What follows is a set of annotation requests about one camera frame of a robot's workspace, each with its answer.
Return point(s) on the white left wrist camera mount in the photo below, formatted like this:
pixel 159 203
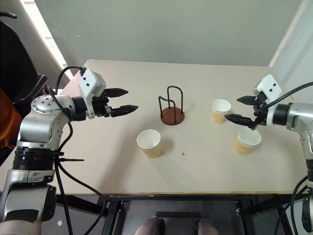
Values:
pixel 91 80

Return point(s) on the black metal table frame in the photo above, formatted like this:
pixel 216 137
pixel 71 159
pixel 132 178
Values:
pixel 171 197

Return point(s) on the yellow paper cup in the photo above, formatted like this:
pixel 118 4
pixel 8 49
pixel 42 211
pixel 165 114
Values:
pixel 150 147
pixel 244 144
pixel 220 112

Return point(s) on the black office chair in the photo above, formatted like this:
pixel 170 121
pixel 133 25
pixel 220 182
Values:
pixel 14 61

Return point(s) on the dark rounded shape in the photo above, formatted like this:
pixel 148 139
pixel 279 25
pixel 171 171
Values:
pixel 149 226
pixel 205 227

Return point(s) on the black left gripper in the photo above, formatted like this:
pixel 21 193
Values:
pixel 101 109

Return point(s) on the black zip tie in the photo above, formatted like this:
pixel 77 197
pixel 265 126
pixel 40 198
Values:
pixel 73 160

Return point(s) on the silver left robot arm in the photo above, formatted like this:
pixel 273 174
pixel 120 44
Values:
pixel 36 122

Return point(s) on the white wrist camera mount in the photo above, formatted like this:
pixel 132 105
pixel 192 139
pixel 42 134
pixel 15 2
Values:
pixel 269 86
pixel 91 80

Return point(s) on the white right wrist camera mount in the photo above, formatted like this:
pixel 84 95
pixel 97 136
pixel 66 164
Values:
pixel 269 86

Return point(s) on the black flat plate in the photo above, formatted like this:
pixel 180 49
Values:
pixel 178 215

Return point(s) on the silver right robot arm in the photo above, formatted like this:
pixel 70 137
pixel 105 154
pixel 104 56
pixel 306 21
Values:
pixel 298 115

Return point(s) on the orange cloth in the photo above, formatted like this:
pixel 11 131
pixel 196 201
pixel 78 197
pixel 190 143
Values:
pixel 7 122

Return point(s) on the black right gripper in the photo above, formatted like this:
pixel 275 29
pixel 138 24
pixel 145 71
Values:
pixel 260 115

